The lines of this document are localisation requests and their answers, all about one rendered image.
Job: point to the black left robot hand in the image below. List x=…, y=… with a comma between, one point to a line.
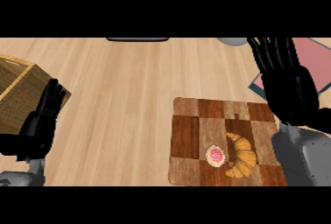
x=37, y=128

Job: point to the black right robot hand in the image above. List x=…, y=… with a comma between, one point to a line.
x=287, y=87

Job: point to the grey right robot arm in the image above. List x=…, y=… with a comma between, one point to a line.
x=302, y=154

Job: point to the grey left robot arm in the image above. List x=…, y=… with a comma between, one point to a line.
x=28, y=174

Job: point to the brown cardboard box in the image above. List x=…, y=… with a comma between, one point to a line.
x=24, y=96

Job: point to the checkered wooden cutting board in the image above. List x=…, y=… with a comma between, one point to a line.
x=207, y=122

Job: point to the golden croissant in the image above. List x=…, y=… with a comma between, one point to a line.
x=242, y=157

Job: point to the pink placemat with teal border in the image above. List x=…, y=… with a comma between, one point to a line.
x=316, y=62

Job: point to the grey rounded object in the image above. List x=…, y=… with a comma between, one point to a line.
x=232, y=40

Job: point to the pink jam tart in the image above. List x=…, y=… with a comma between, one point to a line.
x=214, y=156

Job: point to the dark flat object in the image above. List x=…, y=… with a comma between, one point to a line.
x=136, y=39

